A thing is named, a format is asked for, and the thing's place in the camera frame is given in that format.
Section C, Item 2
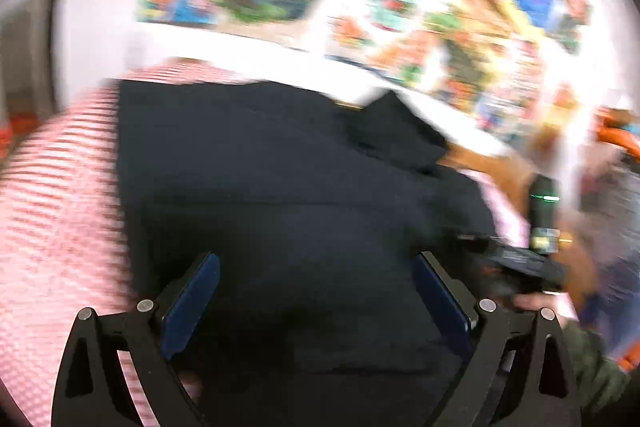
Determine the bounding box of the orange fruit juice poster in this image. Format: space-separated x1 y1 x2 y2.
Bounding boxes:
330 0 418 54

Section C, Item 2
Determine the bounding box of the wooden bed frame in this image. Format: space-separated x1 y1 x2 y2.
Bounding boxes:
264 93 594 321

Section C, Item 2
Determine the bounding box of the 2024 dragon drawing poster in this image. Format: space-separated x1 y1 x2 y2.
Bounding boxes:
476 39 544 147

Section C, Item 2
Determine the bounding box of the person's right hand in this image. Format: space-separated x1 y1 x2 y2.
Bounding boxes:
513 293 578 329

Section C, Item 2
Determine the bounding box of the dark hill landscape poster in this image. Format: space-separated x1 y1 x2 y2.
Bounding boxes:
369 0 507 108

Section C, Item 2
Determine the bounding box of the black large jacket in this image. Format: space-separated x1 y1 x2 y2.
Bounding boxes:
117 81 495 426

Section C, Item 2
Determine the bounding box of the red white checkered pillow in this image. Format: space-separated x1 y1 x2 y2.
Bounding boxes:
0 58 241 427

